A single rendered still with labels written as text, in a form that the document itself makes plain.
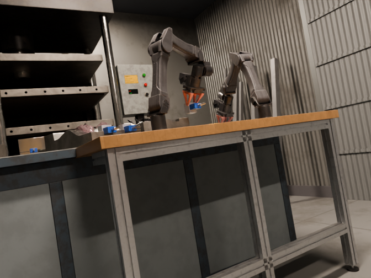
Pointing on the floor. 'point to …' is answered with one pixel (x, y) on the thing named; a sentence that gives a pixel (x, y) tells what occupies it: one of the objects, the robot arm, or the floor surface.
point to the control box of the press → (134, 89)
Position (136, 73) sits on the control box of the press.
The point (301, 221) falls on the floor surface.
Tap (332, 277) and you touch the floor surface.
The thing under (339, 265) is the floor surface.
